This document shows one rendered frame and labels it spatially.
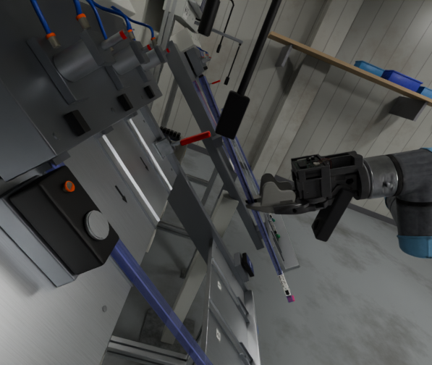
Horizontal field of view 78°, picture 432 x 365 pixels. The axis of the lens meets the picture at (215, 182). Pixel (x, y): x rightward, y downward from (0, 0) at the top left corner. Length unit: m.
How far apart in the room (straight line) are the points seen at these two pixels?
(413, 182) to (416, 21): 3.67
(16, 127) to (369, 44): 3.85
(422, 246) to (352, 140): 3.51
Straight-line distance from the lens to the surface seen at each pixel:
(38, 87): 0.23
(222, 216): 0.96
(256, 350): 0.67
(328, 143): 3.96
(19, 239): 0.24
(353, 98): 3.93
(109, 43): 0.24
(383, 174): 0.53
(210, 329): 0.50
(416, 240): 0.60
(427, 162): 0.56
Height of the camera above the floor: 1.22
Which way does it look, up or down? 24 degrees down
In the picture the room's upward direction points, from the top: 22 degrees clockwise
